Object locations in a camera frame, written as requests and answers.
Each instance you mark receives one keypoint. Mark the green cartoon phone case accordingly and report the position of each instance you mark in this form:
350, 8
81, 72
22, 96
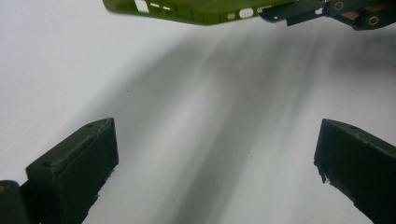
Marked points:
193, 11

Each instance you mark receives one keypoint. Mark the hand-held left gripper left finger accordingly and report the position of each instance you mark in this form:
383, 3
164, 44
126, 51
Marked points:
74, 168

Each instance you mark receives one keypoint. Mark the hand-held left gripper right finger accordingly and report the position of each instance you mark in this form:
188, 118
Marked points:
358, 161

